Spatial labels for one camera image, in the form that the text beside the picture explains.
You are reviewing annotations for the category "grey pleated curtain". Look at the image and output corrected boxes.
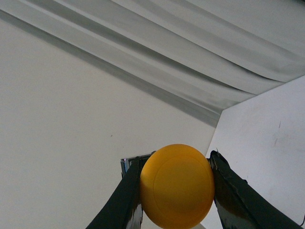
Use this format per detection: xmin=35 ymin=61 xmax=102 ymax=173
xmin=0 ymin=0 xmax=305 ymax=125

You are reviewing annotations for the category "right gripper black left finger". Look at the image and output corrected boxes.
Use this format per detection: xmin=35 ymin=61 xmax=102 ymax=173
xmin=87 ymin=157 xmax=143 ymax=229

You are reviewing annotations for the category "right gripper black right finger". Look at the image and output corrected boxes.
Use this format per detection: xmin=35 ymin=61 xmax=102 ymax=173
xmin=208 ymin=151 xmax=304 ymax=229

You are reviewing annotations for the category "yellow push button switch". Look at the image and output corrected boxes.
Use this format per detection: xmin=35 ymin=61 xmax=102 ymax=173
xmin=138 ymin=144 xmax=215 ymax=229

